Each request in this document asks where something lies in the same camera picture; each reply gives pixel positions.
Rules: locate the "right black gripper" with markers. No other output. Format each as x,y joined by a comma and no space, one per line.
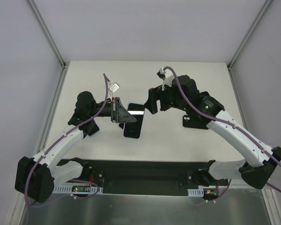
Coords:
152,100

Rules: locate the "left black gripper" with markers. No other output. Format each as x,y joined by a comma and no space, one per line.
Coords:
116,110

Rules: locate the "lilac cased phone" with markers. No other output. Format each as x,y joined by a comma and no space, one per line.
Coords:
133,129

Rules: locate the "black phone case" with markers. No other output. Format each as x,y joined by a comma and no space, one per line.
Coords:
196,122

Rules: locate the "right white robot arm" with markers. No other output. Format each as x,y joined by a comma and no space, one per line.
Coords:
205,112

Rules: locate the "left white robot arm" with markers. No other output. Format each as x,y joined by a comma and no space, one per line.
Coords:
37,176

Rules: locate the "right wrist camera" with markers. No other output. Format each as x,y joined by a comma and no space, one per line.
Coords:
166,75

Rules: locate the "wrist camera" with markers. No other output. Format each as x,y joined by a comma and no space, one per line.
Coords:
166,75
113,86

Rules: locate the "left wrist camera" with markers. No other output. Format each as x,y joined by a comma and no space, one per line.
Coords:
113,86

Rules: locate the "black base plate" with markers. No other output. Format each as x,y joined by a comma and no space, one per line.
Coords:
149,177

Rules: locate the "left white cable duct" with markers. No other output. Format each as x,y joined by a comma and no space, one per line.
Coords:
79,189

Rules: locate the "white cable duct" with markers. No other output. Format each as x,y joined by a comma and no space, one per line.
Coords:
195,192
79,189

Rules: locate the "right white cable duct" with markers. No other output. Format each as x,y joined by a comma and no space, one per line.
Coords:
195,192

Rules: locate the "left aluminium frame post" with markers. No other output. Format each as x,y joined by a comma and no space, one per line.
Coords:
47,34

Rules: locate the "aluminium frame post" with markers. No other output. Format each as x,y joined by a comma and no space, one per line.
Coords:
252,28
47,34

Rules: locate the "right aluminium frame post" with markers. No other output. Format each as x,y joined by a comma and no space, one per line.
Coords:
252,28

